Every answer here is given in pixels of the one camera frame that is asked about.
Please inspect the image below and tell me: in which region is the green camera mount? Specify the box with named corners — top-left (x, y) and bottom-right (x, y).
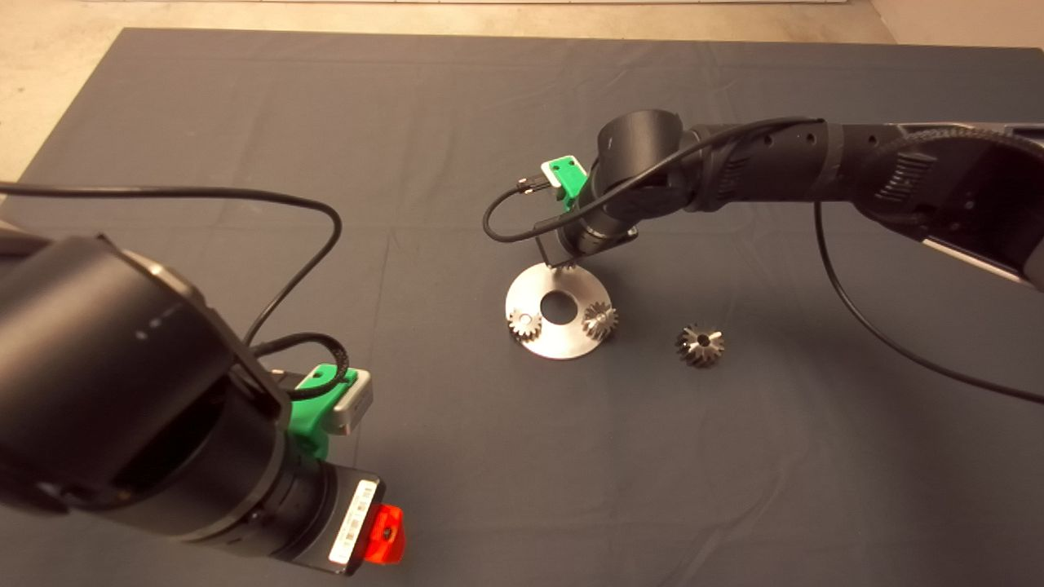
top-left (287, 364), bottom-right (359, 459)
top-left (548, 155), bottom-right (591, 213)

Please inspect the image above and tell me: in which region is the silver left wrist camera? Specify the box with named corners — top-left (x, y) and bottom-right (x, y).
top-left (330, 369), bottom-right (374, 436)

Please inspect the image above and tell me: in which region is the large steel gear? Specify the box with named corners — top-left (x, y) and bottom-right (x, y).
top-left (675, 324), bottom-right (727, 369)

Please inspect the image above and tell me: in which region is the green right camera mount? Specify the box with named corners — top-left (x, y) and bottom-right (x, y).
top-left (548, 155), bottom-right (591, 213)

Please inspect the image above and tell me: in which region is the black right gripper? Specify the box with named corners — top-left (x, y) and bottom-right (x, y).
top-left (534, 210), bottom-right (640, 270)

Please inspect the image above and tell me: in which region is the black camera cable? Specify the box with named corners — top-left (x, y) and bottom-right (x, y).
top-left (482, 117), bottom-right (1044, 406)
top-left (0, 183), bottom-right (350, 402)

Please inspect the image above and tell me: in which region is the black right camera cable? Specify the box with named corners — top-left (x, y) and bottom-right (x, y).
top-left (482, 117), bottom-right (1044, 406)

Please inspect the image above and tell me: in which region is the round metal plate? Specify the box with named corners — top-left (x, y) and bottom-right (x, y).
top-left (506, 262), bottom-right (613, 360)

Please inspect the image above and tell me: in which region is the black left camera cable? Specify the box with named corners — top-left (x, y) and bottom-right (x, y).
top-left (0, 183), bottom-right (350, 402)

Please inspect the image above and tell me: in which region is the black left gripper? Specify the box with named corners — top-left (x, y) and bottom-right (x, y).
top-left (295, 463), bottom-right (405, 577)

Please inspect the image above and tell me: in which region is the green left camera mount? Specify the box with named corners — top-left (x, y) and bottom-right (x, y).
top-left (287, 364), bottom-right (359, 459)

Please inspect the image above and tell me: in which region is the dark grey table cloth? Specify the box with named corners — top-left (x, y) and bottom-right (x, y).
top-left (0, 29), bottom-right (1044, 587)

